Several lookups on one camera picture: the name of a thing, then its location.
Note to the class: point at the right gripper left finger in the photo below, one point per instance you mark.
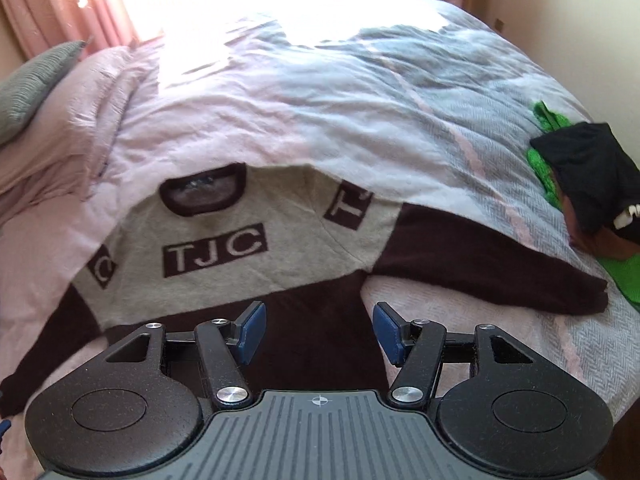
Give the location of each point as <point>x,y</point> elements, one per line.
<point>210,359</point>

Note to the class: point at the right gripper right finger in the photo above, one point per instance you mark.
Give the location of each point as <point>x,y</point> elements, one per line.
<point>419,349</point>

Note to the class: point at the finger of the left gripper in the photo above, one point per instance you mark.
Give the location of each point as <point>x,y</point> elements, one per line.
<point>5,425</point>

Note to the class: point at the grey maroon TJC sweater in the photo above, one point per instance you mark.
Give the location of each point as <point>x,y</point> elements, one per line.
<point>302,242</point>

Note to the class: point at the brown garment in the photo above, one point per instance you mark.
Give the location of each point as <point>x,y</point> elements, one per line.
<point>603,244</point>

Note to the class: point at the green knitted garment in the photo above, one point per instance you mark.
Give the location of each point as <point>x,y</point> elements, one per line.
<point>625,274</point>

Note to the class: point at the pink grey bed duvet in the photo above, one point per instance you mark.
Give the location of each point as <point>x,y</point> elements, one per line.
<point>413,100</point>

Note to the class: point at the black garment with tag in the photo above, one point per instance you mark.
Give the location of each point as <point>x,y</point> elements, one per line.
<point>592,170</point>

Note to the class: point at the pink pillow stack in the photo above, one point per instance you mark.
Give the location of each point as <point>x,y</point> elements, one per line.
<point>65,147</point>

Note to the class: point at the grey checked pillow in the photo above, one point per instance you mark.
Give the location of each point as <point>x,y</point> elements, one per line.
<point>23,91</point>

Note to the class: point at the pink curtain left side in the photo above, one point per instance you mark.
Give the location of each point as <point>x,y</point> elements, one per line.
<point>40,25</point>

